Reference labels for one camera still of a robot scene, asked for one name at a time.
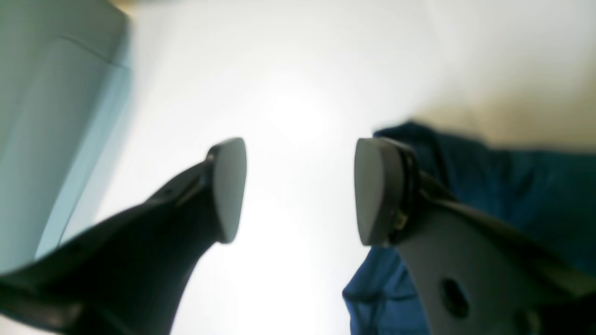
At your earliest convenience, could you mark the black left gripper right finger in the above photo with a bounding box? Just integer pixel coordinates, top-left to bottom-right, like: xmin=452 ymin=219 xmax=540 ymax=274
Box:
xmin=354 ymin=138 xmax=596 ymax=335

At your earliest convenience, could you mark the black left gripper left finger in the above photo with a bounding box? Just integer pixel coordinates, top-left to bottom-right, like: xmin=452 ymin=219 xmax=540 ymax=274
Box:
xmin=0 ymin=138 xmax=247 ymax=335

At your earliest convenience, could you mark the dark blue T-shirt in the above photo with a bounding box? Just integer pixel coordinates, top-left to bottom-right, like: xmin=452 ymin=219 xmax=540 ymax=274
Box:
xmin=342 ymin=122 xmax=596 ymax=335

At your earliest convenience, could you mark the grey panel lower left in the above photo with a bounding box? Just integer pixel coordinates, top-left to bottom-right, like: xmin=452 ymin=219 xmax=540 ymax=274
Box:
xmin=0 ymin=0 xmax=132 ymax=274

